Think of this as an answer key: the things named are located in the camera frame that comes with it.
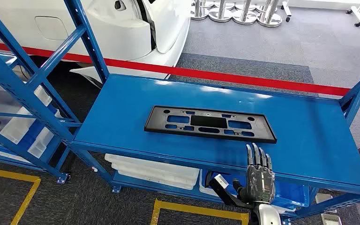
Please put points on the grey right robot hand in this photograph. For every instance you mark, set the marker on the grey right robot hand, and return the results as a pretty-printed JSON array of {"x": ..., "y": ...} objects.
[{"x": 260, "y": 183}]

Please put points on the black plastic plate frame part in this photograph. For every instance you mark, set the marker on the black plastic plate frame part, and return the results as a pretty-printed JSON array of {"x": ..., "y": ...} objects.
[{"x": 155, "y": 124}]

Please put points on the black curved plastic part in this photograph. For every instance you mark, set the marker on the black curved plastic part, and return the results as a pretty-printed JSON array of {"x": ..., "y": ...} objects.
[{"x": 208, "y": 178}]

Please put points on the blue metal shelf rack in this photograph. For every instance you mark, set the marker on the blue metal shelf rack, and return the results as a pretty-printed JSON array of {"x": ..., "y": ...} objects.
[
  {"x": 61, "y": 177},
  {"x": 198, "y": 93}
]

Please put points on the grey metal floor box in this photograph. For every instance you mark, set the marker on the grey metal floor box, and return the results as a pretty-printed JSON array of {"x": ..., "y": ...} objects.
[
  {"x": 323, "y": 198},
  {"x": 330, "y": 220}
]

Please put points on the yellow floor tape square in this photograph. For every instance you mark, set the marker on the yellow floor tape square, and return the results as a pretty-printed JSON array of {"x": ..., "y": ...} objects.
[
  {"x": 9, "y": 174},
  {"x": 198, "y": 209}
]

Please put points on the red barrier belt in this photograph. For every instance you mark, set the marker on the red barrier belt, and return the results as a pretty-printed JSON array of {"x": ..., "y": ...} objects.
[{"x": 229, "y": 77}]

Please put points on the white car body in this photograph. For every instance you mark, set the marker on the white car body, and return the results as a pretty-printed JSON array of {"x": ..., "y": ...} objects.
[{"x": 121, "y": 31}]

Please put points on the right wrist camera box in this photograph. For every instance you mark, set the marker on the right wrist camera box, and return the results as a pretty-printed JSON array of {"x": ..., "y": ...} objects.
[{"x": 221, "y": 181}]

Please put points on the chrome stanchion post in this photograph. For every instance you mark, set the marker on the chrome stanchion post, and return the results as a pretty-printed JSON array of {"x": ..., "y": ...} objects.
[
  {"x": 270, "y": 21},
  {"x": 198, "y": 15},
  {"x": 219, "y": 17},
  {"x": 244, "y": 18}
]

